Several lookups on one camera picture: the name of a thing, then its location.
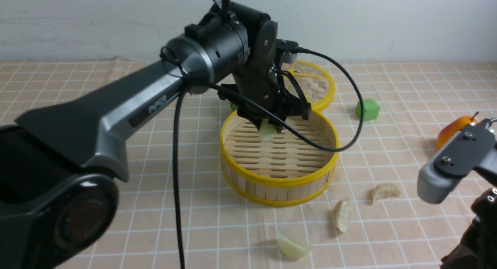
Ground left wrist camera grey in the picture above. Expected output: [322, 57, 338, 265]
[275, 39, 299, 66]

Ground green foam cube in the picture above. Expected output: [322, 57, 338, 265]
[355, 99, 381, 121]

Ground orange red toy pear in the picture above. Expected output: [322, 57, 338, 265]
[436, 111, 479, 151]

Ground green toy watermelon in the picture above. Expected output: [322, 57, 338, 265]
[229, 102, 238, 111]

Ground bamboo steamer tray yellow rims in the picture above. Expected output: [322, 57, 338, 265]
[219, 112, 339, 207]

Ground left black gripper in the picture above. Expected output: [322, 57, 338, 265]
[217, 64, 311, 132]

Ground bamboo steamer lid yellow rim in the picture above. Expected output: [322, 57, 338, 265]
[281, 60, 336, 112]

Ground cream dumpling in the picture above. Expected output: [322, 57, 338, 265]
[331, 198, 354, 233]
[370, 183, 402, 202]

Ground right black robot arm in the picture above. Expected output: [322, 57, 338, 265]
[440, 188, 497, 269]

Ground pink checked tablecloth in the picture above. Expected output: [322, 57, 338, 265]
[0, 58, 496, 269]

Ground pale green dumpling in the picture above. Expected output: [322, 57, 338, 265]
[276, 232, 312, 260]
[259, 119, 278, 141]

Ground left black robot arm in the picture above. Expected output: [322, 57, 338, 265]
[1, 2, 311, 269]

